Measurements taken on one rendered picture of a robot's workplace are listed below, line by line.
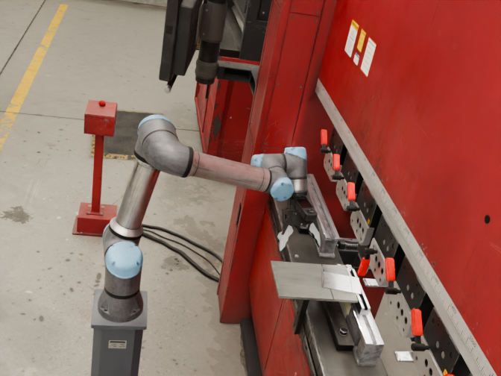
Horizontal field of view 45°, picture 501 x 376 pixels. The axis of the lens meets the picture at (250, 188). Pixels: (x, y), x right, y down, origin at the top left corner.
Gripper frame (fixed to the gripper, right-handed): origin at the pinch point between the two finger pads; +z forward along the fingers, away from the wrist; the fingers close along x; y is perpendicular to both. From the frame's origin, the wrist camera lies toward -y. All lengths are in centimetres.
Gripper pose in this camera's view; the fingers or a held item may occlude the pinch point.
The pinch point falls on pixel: (300, 250)
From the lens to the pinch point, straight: 208.8
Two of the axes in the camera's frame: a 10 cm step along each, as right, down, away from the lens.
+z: 0.3, 10.0, 0.6
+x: -9.3, 0.5, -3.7
